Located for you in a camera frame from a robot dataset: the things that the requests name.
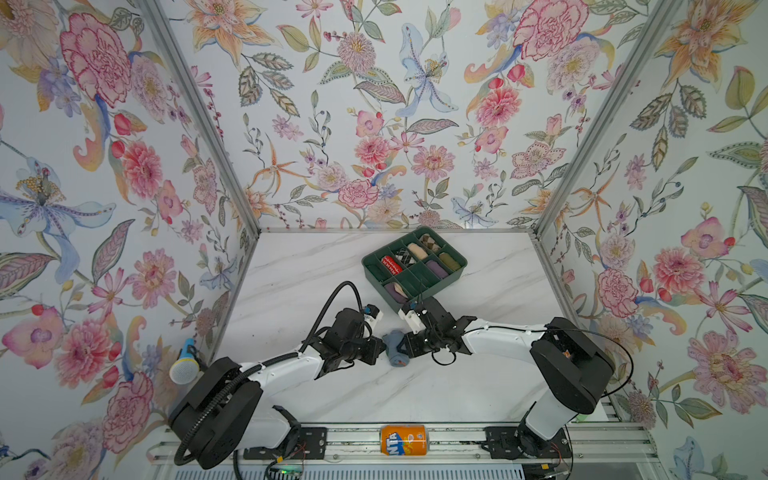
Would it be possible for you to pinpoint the blue orange green sock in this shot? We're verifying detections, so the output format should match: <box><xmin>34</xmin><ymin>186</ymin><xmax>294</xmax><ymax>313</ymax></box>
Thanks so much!
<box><xmin>382</xmin><ymin>330</ymin><xmax>410</xmax><ymax>368</ymax></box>

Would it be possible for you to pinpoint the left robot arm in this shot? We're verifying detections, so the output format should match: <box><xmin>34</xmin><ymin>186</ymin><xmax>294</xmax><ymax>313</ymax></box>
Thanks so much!
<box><xmin>170</xmin><ymin>304</ymin><xmax>386</xmax><ymax>469</ymax></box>

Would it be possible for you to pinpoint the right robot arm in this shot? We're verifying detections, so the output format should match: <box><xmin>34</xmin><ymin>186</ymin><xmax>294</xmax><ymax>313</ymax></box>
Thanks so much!
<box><xmin>397</xmin><ymin>298</ymin><xmax>615</xmax><ymax>442</ymax></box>

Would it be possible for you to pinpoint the purple beige rolled sock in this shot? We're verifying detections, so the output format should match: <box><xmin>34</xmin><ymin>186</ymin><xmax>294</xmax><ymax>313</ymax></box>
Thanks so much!
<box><xmin>385</xmin><ymin>282</ymin><xmax>409</xmax><ymax>305</ymax></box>

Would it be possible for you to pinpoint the green compartment organizer tray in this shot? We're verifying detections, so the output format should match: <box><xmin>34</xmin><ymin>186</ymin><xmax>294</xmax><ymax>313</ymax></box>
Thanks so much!
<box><xmin>361</xmin><ymin>227</ymin><xmax>468</xmax><ymax>312</ymax></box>

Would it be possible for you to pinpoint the olive rolled sock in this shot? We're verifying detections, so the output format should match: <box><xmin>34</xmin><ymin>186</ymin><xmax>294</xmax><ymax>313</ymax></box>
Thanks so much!
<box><xmin>438</xmin><ymin>252</ymin><xmax>461</xmax><ymax>272</ymax></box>

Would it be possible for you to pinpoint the red rolled sock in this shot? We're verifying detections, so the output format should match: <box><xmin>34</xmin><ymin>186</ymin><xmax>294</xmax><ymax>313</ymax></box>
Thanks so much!
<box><xmin>380</xmin><ymin>255</ymin><xmax>404</xmax><ymax>276</ymax></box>

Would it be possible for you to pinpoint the checkered rolled sock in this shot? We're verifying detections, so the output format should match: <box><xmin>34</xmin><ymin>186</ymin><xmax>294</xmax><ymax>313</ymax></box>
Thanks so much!
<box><xmin>394</xmin><ymin>247</ymin><xmax>419</xmax><ymax>270</ymax></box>

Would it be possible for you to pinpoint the brown patterned rolled sock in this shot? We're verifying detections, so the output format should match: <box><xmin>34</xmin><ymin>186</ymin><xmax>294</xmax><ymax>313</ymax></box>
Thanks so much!
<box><xmin>419</xmin><ymin>233</ymin><xmax>441</xmax><ymax>253</ymax></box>

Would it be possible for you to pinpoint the orange soda can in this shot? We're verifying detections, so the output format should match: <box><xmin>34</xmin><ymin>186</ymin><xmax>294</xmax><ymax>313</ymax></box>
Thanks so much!
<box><xmin>380</xmin><ymin>424</ymin><xmax>429</xmax><ymax>456</ymax></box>

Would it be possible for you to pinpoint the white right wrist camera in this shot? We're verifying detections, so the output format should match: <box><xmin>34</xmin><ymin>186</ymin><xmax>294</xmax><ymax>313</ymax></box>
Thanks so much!
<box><xmin>398</xmin><ymin>307</ymin><xmax>426</xmax><ymax>334</ymax></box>

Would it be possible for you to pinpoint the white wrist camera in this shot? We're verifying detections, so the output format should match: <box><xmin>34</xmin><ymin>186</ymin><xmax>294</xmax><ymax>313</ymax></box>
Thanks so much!
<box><xmin>363</xmin><ymin>304</ymin><xmax>383</xmax><ymax>334</ymax></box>
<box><xmin>398</xmin><ymin>307</ymin><xmax>426</xmax><ymax>334</ymax></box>

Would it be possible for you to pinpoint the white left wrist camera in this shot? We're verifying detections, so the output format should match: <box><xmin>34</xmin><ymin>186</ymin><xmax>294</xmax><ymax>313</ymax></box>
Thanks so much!
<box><xmin>363</xmin><ymin>304</ymin><xmax>383</xmax><ymax>334</ymax></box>

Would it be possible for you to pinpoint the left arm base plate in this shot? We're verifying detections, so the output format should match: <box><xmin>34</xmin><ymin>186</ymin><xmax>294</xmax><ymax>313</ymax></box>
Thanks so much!
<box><xmin>241</xmin><ymin>427</ymin><xmax>328</xmax><ymax>461</ymax></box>

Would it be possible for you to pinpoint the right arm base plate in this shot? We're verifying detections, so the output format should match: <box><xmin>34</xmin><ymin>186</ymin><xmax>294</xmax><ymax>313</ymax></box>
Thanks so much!
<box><xmin>484</xmin><ymin>425</ymin><xmax>573</xmax><ymax>460</ymax></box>

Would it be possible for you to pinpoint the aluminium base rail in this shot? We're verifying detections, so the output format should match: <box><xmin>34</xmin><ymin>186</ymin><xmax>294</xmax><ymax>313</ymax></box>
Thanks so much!
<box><xmin>146</xmin><ymin>421</ymin><xmax>661</xmax><ymax>467</ymax></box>

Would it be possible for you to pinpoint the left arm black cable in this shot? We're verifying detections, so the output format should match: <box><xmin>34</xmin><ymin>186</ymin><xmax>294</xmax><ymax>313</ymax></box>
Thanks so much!
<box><xmin>172</xmin><ymin>280</ymin><xmax>367</xmax><ymax>466</ymax></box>

